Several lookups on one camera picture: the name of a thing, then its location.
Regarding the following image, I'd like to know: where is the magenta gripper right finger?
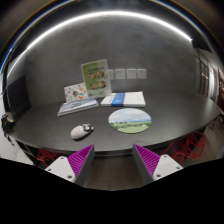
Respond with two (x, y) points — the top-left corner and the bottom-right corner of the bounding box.
(132, 144), (182, 185)

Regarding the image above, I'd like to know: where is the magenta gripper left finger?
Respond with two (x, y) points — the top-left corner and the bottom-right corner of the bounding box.
(46, 145), (95, 186)

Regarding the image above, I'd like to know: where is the curved led light strip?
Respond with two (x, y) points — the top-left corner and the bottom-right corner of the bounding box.
(6, 11), (192, 78)

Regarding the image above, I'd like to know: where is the red chair left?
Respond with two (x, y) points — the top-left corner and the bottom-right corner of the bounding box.
(37, 149), (58, 167)

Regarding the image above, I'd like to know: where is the red chair right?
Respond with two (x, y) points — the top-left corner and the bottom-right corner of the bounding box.
(162, 132), (205, 164)

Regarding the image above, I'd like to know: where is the white computer mouse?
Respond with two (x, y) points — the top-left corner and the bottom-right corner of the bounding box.
(71, 124), (93, 140)

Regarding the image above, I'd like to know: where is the white illustrated card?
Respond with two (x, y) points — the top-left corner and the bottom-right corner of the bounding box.
(64, 83), (88, 102)

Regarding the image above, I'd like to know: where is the white wall socket plate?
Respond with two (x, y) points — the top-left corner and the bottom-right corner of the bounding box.
(137, 69), (147, 79)
(126, 69), (137, 79)
(108, 69), (115, 80)
(115, 69), (125, 79)

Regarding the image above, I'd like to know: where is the white and blue book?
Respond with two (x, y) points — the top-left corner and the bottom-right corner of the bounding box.
(101, 91), (146, 107)

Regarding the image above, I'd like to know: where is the red chair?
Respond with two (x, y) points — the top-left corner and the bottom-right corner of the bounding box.
(162, 132), (205, 164)
(37, 149), (58, 167)

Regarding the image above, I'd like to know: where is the green food poster card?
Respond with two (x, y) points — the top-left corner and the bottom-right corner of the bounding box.
(81, 59), (112, 98)

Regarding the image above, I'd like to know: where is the black monitor screen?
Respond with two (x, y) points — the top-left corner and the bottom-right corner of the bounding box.
(8, 76), (31, 122)

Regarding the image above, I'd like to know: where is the round landscape mouse pad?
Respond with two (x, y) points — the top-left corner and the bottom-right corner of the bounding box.
(108, 108), (152, 134)

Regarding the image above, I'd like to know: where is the grey patterned book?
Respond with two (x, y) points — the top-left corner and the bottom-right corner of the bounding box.
(57, 98), (99, 116)

